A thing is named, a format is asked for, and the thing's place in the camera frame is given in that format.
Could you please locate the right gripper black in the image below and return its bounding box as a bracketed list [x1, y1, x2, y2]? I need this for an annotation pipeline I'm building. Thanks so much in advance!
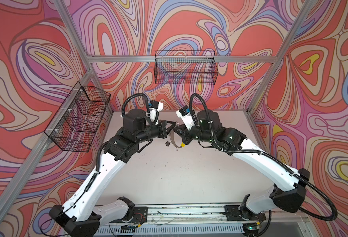
[173, 119, 215, 145]

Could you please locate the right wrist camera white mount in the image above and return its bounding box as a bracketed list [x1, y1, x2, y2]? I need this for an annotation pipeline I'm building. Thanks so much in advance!
[176, 105, 195, 130]

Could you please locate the metal keyring disc yellow handle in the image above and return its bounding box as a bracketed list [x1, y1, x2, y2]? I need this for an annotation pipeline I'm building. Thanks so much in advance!
[168, 125, 185, 149]

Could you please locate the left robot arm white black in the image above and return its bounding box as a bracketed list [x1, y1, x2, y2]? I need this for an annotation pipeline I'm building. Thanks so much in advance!
[49, 93, 175, 237]

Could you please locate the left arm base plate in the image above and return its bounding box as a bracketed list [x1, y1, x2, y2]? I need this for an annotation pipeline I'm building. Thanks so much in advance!
[111, 206, 148, 225]

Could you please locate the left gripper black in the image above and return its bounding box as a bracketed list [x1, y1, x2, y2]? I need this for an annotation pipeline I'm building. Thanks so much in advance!
[134, 120, 177, 146]

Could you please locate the black wire basket left wall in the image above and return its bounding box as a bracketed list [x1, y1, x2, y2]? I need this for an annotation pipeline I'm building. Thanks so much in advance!
[44, 82, 110, 153]

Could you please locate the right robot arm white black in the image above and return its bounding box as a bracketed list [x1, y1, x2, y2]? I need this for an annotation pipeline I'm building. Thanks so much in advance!
[174, 93, 338, 221]

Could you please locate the black wire basket back wall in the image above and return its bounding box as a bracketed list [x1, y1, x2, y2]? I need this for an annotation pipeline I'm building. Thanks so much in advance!
[154, 49, 219, 85]

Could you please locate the black wire basket wall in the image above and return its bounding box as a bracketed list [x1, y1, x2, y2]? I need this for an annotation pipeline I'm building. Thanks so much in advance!
[44, 82, 110, 153]
[154, 49, 219, 85]

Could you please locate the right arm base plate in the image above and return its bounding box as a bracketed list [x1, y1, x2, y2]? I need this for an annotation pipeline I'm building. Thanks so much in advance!
[221, 205, 266, 222]

